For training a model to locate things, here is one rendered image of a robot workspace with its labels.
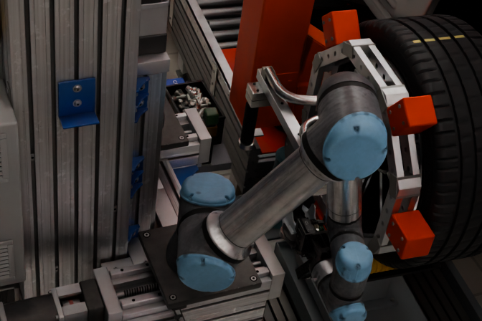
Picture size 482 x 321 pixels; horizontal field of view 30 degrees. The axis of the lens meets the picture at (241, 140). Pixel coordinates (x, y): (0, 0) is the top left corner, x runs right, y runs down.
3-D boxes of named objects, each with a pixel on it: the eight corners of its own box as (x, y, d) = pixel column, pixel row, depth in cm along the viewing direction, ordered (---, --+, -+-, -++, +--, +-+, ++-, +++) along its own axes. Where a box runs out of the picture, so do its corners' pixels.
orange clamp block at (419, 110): (420, 133, 212) (438, 123, 203) (390, 137, 209) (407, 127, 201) (414, 104, 213) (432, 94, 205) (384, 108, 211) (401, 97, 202)
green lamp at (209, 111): (218, 125, 272) (219, 114, 270) (206, 126, 271) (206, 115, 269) (214, 116, 275) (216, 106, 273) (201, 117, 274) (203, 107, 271)
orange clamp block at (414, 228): (412, 228, 221) (428, 255, 215) (383, 233, 218) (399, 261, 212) (419, 208, 216) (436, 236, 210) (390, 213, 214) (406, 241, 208)
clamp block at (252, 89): (282, 104, 238) (285, 89, 234) (250, 109, 235) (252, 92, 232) (276, 93, 241) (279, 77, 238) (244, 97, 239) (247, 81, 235)
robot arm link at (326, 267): (345, 290, 204) (312, 296, 201) (337, 274, 207) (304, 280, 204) (351, 268, 199) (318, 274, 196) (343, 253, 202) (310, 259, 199)
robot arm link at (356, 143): (209, 253, 196) (392, 102, 169) (209, 308, 185) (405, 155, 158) (166, 229, 191) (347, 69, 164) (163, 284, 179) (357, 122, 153)
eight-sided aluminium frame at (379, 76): (386, 291, 236) (441, 135, 200) (364, 296, 234) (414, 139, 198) (311, 154, 274) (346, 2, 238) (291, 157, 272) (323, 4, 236)
